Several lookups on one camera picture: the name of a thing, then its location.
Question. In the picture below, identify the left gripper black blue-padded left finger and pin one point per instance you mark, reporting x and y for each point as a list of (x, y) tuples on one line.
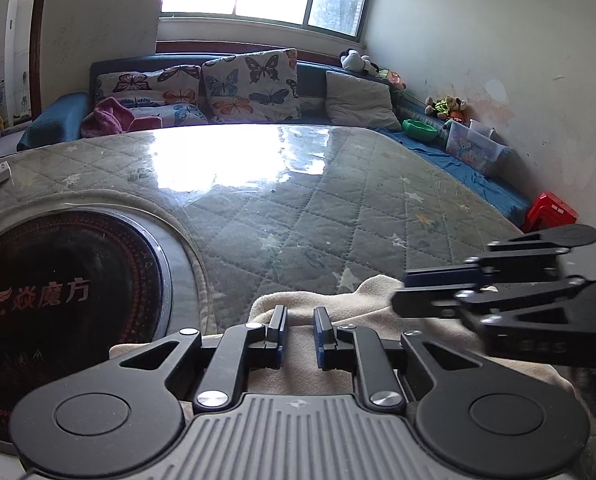
[(242, 348)]

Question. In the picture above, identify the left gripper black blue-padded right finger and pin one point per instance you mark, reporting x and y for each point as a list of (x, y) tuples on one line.
[(359, 351)]

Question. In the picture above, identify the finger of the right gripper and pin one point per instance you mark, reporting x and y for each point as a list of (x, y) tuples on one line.
[(552, 323), (530, 258)]

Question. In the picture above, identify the cream knit sweater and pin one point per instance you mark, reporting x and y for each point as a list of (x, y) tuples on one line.
[(368, 326)]

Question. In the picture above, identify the red plastic stool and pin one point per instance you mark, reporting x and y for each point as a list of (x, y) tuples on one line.
[(548, 211)]

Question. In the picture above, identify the clear plastic storage box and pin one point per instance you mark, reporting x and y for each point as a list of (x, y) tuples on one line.
[(477, 145)]

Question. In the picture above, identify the quilted grey-green table cover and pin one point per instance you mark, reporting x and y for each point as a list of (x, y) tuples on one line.
[(268, 208)]

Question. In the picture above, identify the blue corner sofa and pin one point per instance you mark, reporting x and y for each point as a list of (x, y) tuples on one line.
[(61, 121)]

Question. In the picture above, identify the small plush toys pile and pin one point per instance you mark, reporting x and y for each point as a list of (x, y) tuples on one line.
[(448, 108)]

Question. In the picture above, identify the green bowl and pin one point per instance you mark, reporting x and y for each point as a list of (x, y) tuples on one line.
[(419, 131)]

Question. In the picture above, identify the black round induction cooktop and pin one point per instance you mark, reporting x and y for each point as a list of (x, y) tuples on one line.
[(73, 284)]

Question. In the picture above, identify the grey plain cushion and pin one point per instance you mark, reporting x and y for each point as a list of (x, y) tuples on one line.
[(357, 102)]

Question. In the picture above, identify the right butterfly cushion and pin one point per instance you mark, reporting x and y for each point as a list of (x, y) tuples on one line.
[(255, 87)]

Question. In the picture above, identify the butterfly cushion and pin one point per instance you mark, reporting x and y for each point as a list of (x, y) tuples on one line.
[(172, 93), (255, 87)]

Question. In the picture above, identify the left butterfly cushion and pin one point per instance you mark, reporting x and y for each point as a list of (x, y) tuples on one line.
[(172, 93)]

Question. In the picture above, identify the pink cloth on sofa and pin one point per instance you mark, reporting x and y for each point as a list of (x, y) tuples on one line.
[(109, 117)]

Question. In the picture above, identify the panda plush toy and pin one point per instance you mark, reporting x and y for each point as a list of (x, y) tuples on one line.
[(353, 62)]

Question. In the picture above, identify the dark wooden door frame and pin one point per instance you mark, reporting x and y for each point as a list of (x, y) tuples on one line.
[(35, 58)]

